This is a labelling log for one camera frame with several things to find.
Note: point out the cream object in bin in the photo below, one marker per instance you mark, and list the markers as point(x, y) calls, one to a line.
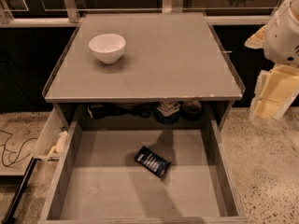
point(59, 146)

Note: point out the white ceramic bowl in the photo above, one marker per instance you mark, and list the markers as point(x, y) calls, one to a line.
point(107, 48)

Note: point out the dark round container with papers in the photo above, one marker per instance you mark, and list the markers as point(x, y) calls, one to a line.
point(167, 112)

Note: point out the black items behind drawer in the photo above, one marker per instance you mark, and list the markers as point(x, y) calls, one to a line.
point(99, 111)

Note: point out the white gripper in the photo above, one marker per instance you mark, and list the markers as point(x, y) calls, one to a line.
point(282, 40)

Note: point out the dark blue rxbar wrapper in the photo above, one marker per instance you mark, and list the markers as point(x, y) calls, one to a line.
point(152, 162)

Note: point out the grey cabinet with counter top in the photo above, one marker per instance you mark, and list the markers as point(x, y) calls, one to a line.
point(168, 57)

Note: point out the dark round tape roll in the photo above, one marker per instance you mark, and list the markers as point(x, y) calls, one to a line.
point(191, 110)

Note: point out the metal rail frame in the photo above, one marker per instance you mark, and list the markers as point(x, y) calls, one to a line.
point(69, 13)

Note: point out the open grey top drawer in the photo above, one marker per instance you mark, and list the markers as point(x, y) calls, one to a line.
point(98, 181)

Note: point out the black floor rail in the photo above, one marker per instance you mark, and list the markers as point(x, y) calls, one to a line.
point(22, 181)

